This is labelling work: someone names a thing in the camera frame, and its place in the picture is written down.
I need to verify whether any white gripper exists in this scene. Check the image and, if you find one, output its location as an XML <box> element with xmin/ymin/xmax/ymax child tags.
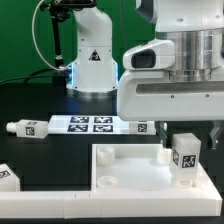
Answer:
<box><xmin>117</xmin><ymin>71</ymin><xmax>224</xmax><ymax>149</ymax></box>

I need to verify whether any white square tabletop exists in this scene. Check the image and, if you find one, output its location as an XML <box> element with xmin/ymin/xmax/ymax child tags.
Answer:
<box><xmin>91</xmin><ymin>144</ymin><xmax>214</xmax><ymax>194</ymax></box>

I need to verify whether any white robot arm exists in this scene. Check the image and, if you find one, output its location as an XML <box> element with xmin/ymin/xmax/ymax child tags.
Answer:
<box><xmin>67</xmin><ymin>0</ymin><xmax>224</xmax><ymax>122</ymax></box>

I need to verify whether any white L-shaped fence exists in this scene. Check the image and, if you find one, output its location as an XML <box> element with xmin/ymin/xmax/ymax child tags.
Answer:
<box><xmin>0</xmin><ymin>153</ymin><xmax>222</xmax><ymax>219</ymax></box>

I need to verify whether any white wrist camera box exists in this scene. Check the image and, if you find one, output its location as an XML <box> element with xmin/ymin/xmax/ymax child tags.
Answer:
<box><xmin>123</xmin><ymin>39</ymin><xmax>175</xmax><ymax>71</ymax></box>

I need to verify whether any white marker base plate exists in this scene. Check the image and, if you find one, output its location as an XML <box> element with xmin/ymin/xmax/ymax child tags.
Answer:
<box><xmin>48</xmin><ymin>115</ymin><xmax>129</xmax><ymax>135</ymax></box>

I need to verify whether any black cable on table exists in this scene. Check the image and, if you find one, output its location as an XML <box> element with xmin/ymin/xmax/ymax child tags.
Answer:
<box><xmin>0</xmin><ymin>68</ymin><xmax>72</xmax><ymax>85</ymax></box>

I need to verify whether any black camera stand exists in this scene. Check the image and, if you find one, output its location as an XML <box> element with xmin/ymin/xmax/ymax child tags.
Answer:
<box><xmin>38</xmin><ymin>0</ymin><xmax>96</xmax><ymax>80</ymax></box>

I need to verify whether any grey white cable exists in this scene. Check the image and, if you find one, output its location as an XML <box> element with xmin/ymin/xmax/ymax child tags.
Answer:
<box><xmin>31</xmin><ymin>0</ymin><xmax>72</xmax><ymax>72</ymax></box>

